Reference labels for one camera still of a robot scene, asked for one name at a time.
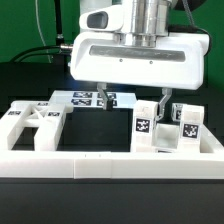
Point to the white chair seat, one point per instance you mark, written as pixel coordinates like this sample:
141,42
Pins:
166,138

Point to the white U-shaped fence frame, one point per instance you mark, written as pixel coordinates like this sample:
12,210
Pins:
24,162

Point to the white tagged cube right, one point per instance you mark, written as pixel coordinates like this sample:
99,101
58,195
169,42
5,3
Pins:
176,111

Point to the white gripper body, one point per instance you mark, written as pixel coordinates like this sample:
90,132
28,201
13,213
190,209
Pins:
119,47

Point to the white chair back frame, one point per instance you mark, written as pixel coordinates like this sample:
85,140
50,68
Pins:
47,118

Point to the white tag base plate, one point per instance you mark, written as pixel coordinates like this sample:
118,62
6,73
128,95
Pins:
89,99

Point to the black vertical pole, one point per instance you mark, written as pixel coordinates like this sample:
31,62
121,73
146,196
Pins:
58,18

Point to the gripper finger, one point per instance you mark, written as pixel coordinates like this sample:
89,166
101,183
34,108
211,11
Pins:
166,95
107,101

